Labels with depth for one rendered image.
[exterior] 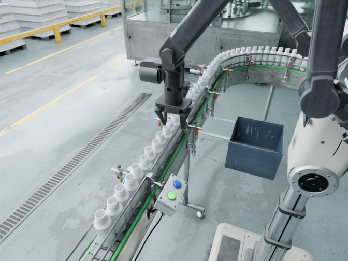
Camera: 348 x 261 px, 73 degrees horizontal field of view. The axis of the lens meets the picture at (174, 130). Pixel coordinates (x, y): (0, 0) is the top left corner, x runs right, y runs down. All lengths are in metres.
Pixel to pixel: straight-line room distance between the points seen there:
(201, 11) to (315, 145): 0.55
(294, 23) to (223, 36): 3.30
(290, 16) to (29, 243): 2.30
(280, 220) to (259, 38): 3.35
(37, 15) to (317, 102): 7.24
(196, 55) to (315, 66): 3.96
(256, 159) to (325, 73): 0.98
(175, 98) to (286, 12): 0.55
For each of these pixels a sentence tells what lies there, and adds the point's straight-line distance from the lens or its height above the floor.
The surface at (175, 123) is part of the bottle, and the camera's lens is 1.27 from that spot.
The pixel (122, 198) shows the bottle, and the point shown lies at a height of 1.13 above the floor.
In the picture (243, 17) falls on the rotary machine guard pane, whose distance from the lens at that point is 4.22.
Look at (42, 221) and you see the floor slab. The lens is 2.47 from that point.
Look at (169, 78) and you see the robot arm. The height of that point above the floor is 1.57.
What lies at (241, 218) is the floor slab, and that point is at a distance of 2.29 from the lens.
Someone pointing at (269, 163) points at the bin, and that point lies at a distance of 1.53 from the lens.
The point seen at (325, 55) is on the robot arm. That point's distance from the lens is 0.61.
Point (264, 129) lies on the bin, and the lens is 1.75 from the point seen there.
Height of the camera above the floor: 1.85
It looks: 36 degrees down
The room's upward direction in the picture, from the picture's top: straight up
